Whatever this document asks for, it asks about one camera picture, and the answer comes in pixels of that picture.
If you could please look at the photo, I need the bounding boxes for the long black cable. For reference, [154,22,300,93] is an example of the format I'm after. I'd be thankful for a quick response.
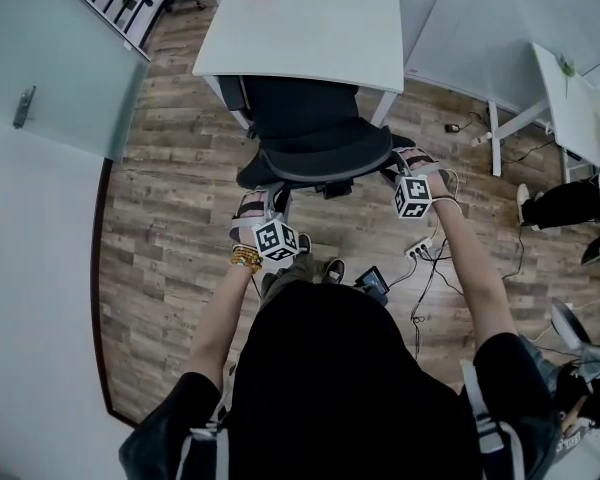
[410,247,461,359]

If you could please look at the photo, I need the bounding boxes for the white power strip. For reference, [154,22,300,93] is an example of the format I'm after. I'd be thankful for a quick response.
[404,236,434,259]

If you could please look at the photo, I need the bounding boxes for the person's right forearm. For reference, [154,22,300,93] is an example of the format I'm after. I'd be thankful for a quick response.
[429,195,521,354]

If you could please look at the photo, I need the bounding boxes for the person's left forearm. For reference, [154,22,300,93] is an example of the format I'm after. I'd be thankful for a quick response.
[187,235,266,394]

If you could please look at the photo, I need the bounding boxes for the grey backpack strap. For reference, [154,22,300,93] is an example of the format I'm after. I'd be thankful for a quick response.
[458,359,529,480]
[177,362,239,480]

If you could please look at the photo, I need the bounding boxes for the white office desk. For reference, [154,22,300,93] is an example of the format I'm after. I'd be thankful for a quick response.
[191,0,406,142]

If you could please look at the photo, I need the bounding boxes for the orange beaded bracelet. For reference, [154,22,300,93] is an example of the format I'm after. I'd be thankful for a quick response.
[229,245,264,273]

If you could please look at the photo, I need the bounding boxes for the person's left hand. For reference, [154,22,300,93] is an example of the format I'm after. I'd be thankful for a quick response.
[234,190,271,219]

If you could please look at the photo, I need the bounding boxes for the frosted glass door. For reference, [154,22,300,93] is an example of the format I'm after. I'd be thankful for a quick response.
[0,0,151,163]

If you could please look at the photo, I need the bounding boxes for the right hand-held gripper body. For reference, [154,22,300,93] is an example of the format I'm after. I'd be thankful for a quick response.
[385,147,444,220]

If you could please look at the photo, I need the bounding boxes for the metal door handle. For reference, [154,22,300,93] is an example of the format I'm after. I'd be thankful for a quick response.
[12,86,37,129]

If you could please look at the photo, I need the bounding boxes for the black screen device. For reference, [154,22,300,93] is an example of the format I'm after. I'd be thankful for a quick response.
[354,266,391,302]

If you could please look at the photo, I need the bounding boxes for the person's right hand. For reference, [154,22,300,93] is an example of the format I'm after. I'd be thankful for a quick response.
[398,147,452,200]

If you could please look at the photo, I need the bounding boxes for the thin black power cable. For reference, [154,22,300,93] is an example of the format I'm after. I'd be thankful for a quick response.
[387,255,421,289]

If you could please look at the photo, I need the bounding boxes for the black mesh office chair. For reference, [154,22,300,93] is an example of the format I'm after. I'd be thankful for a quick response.
[217,74,416,200]

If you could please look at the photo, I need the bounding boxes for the camouflage trousers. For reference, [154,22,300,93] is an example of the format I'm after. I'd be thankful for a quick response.
[259,252,341,309]

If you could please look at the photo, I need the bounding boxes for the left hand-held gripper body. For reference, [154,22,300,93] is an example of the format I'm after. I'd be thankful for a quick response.
[228,186,301,270]

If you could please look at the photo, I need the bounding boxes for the white height-adjustable desk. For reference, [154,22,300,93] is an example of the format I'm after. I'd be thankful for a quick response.
[487,41,600,179]

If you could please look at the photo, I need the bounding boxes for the person's black shirt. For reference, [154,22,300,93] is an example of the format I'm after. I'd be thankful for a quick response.
[118,282,564,480]

